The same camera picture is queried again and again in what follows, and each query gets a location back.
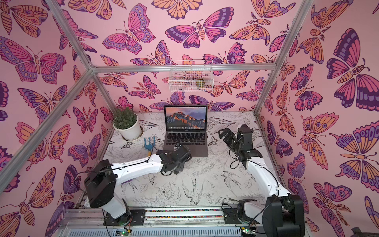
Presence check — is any grey laptop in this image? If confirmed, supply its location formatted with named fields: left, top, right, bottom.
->
left=163, top=105, right=208, bottom=158

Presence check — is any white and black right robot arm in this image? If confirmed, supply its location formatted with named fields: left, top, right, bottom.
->
left=218, top=124, right=306, bottom=237

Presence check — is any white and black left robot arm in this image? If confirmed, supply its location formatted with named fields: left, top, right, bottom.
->
left=84, top=144, right=192, bottom=226

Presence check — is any blue yellow garden hand rake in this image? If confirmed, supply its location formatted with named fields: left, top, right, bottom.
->
left=144, top=136, right=156, bottom=156

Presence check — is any green plant in white pot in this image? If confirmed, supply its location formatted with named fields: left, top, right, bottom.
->
left=113, top=108, right=143, bottom=141

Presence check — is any green circuit board left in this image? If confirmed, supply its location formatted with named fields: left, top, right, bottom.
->
left=114, top=229, right=132, bottom=237

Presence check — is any green circuit board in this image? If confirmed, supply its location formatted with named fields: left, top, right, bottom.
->
left=114, top=229, right=132, bottom=237
left=240, top=227, right=256, bottom=237

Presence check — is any green circuit board right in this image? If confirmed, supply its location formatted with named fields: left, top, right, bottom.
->
left=240, top=227, right=256, bottom=237

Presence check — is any white wire wall basket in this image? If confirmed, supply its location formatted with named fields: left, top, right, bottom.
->
left=167, top=59, right=214, bottom=92

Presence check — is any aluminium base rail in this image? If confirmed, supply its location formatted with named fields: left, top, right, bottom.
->
left=60, top=205, right=248, bottom=231

